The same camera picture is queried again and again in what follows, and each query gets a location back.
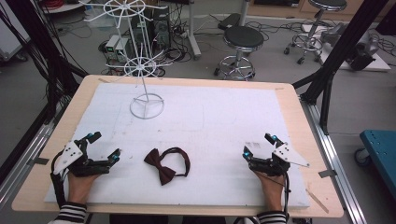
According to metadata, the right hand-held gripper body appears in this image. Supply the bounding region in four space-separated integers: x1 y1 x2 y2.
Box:
247 141 311 177

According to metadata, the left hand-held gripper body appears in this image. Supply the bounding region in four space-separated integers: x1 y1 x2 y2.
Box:
51 139 113 178

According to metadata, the dark red bow tie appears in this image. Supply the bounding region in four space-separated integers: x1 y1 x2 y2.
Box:
143 147 191 187

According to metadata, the person's left hand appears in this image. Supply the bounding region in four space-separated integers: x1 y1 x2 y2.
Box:
66 172 101 207

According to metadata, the person's right hand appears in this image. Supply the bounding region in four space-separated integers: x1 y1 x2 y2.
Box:
253 169 286 213

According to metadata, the wooden table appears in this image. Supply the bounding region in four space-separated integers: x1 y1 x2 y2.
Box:
11 74 345 219

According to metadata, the person's left striped sleeve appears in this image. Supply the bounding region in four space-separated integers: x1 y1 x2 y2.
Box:
48 201 89 224

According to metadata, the person's striped sleeve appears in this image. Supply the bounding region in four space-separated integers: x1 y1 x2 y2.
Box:
256 210 288 224
48 201 89 224

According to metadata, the person's right striped sleeve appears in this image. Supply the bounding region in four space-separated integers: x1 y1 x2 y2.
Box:
256 210 288 224

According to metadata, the white foam mat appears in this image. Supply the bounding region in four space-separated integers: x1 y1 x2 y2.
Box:
44 81 312 209

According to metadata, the thin wooden stick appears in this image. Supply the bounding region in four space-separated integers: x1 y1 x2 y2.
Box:
304 188 330 215

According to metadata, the grey power supply unit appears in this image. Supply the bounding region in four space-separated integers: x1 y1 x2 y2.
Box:
105 34 131 63

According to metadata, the black round stool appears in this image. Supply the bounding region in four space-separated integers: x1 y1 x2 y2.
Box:
213 24 265 82

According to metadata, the blue cart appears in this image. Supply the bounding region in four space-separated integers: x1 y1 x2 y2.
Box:
353 129 396 201

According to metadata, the grey round stool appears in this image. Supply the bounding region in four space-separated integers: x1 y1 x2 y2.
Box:
283 0 348 65

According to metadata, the white platform with machine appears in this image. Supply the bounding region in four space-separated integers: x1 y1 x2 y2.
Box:
318 21 392 73

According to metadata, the black computer tower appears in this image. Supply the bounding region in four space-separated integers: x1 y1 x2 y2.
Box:
130 5 172 52

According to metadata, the black flat box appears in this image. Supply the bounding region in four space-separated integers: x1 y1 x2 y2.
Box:
217 12 243 31

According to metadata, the white table leg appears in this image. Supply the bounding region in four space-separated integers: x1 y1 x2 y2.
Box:
186 0 204 61

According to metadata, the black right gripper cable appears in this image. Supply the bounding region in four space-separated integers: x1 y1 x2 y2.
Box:
257 163 291 222

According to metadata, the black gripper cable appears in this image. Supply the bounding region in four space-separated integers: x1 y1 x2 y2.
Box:
49 150 68 209
257 163 291 222

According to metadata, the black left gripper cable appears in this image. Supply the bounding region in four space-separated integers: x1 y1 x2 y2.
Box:
49 150 68 209

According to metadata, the white wire display rack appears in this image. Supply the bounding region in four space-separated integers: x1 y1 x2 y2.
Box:
78 0 171 120

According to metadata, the aluminium rail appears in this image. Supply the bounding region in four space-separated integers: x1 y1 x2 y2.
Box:
0 99 71 206
299 98 369 224

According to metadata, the black metal frame post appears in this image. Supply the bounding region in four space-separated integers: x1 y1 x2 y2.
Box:
291 0 396 135
0 0 89 185

